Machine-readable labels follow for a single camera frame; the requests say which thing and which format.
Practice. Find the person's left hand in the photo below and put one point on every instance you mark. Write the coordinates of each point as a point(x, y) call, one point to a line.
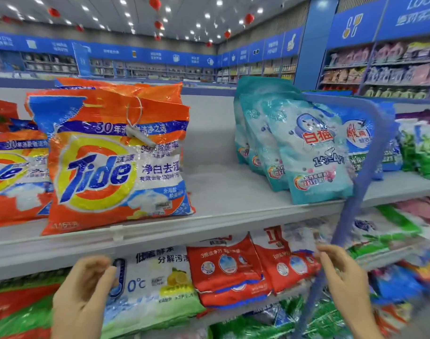
point(81, 300)

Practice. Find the blue pillar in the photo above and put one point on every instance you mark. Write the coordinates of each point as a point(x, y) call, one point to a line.
point(314, 46)

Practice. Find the large red paper lantern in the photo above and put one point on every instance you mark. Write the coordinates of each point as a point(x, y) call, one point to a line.
point(155, 2)
point(249, 18)

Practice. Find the rows of small red lanterns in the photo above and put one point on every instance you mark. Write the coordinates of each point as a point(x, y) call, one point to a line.
point(54, 12)

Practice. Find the small blue hanging sign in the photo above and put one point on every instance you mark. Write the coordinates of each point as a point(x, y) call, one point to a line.
point(82, 58)

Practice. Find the rows of round ceiling lights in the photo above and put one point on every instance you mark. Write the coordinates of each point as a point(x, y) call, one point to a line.
point(123, 1)

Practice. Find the person's right hand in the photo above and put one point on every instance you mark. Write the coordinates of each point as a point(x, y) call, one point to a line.
point(352, 293)

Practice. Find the wall shelf of detergent bottles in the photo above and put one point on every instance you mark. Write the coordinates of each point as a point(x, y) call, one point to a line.
point(398, 74)

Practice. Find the green Ariel detergent bags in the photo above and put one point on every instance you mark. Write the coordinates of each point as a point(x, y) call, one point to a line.
point(423, 148)

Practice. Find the blue wall shelving unit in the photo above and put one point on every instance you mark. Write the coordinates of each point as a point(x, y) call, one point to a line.
point(356, 21)

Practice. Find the blue wall sign band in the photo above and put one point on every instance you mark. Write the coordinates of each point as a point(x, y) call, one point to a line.
point(130, 51)

